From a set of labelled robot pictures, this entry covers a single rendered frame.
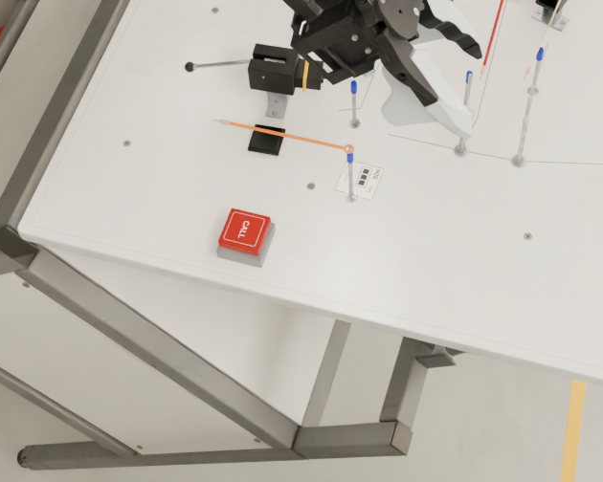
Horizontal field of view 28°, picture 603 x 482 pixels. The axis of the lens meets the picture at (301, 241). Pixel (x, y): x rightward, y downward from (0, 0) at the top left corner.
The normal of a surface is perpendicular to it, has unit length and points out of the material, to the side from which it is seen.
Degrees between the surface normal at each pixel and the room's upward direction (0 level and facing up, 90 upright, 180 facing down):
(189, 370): 0
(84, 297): 0
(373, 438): 90
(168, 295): 0
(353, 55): 82
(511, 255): 50
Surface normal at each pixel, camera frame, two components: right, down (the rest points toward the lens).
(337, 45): -0.18, 0.81
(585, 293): -0.05, -0.51
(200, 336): 0.69, -0.15
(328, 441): -0.66, -0.54
